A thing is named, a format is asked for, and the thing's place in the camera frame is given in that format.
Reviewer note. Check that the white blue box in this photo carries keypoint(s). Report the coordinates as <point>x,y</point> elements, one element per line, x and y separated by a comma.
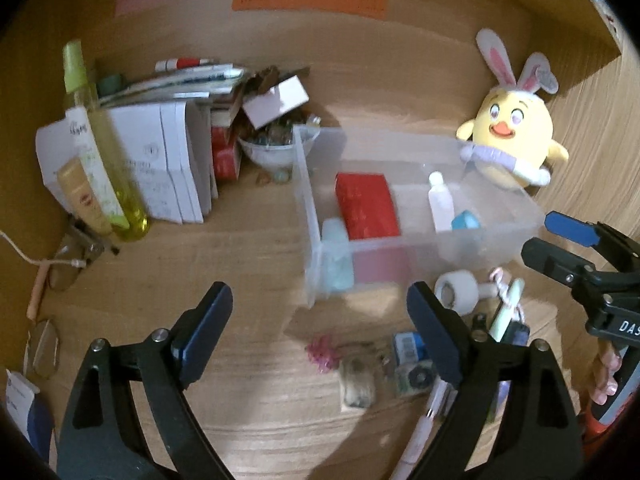
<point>20,400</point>

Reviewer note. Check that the stack of papers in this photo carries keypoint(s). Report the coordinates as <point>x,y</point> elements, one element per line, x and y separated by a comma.
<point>175,85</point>

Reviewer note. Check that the small blue box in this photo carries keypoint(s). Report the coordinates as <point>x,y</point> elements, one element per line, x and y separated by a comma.
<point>407,347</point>

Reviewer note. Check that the light blue soft item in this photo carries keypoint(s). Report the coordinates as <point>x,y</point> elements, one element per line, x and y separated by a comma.
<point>335,255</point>

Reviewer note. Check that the white bowl of marbles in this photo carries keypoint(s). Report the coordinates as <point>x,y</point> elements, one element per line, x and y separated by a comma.
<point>272,155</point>

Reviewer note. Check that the person's right hand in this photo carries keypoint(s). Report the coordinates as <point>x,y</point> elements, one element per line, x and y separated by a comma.
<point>605,375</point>

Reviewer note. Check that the red box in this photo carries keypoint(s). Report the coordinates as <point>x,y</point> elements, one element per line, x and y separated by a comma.
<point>367,205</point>

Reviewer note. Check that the small teal item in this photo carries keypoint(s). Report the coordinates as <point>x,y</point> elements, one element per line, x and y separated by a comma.
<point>467,221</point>

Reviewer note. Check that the red carton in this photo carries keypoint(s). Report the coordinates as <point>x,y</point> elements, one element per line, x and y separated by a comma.
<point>225,155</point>

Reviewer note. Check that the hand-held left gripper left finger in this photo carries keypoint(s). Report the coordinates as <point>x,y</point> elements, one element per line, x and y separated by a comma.
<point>200,340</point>

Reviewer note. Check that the light green tube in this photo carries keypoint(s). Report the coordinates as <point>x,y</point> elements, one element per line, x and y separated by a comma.
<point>505,315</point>

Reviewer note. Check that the yellow chick plush toy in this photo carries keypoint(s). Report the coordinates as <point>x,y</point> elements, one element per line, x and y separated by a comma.
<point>510,130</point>

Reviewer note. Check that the dark blue small case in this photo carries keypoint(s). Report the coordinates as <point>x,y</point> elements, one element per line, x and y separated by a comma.
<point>515,332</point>

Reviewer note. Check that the white pen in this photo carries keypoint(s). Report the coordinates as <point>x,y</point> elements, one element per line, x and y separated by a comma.
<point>425,420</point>

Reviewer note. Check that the dark green round case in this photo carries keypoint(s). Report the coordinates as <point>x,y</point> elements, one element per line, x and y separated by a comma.
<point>415,377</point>

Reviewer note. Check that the stack of white booklets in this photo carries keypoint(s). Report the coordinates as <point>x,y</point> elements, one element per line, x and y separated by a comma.
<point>150,160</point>

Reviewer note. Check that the small white bottle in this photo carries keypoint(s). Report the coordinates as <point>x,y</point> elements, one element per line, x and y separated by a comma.
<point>441,205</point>

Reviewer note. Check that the yellow cream tube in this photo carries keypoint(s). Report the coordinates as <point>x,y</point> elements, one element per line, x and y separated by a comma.
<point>82,195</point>

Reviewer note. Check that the yellow green spray bottle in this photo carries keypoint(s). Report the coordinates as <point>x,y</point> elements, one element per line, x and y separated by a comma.
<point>100,160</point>

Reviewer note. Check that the glass marble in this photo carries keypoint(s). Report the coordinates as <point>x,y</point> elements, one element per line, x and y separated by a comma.
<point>281,175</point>

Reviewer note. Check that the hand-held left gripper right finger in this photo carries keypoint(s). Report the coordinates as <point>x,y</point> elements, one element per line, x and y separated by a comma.
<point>430,330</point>

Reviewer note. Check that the white tape roll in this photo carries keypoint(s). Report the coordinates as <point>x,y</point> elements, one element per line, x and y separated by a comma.
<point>452,290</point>

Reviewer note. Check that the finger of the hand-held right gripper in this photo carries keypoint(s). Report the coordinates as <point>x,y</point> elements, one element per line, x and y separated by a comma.
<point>565,227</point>
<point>550,260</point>

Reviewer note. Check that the clear plastic storage bin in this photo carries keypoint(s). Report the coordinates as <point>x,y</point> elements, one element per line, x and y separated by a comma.
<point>425,255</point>

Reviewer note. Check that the pink flower hair clip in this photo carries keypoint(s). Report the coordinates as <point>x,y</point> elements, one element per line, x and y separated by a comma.
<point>322,352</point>

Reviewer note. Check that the red white marker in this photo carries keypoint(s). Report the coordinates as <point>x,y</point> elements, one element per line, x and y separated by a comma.
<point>182,63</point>

